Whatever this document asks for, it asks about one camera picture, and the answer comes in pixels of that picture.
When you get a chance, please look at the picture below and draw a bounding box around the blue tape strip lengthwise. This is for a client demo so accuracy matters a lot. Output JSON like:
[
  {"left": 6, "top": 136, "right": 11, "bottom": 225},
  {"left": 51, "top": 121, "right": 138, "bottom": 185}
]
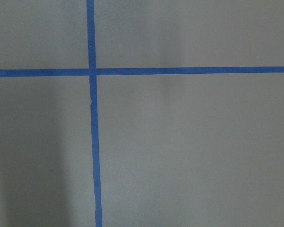
[{"left": 87, "top": 0, "right": 103, "bottom": 227}]

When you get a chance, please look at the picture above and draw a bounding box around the blue tape strip crosswise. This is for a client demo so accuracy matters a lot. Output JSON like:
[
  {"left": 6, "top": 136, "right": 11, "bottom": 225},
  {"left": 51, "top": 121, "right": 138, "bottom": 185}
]
[{"left": 0, "top": 66, "right": 284, "bottom": 78}]

